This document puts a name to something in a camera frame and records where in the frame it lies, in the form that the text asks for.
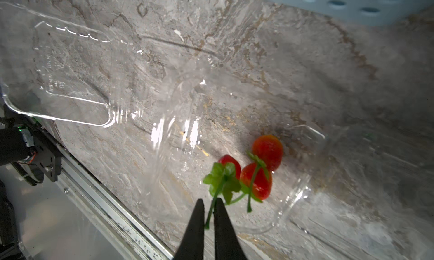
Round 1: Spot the aluminium front rail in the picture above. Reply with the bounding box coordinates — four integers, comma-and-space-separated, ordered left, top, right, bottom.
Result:
22, 116, 172, 260

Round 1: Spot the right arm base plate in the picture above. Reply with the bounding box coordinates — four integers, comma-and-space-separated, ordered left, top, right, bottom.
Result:
1, 105, 62, 186

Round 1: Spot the strawberry cluster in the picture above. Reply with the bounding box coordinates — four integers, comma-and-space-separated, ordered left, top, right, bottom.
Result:
202, 134, 284, 229

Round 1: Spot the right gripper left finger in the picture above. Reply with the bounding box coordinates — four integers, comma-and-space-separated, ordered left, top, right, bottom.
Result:
173, 199, 205, 260

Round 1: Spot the clear plastic clamshell container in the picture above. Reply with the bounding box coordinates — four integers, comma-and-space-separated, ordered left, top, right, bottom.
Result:
0, 1, 328, 235

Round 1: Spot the light blue plastic basket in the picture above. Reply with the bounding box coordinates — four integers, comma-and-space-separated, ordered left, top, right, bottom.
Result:
269, 0, 434, 26

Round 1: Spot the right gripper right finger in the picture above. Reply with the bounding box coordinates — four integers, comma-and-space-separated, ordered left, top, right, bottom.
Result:
213, 198, 247, 260

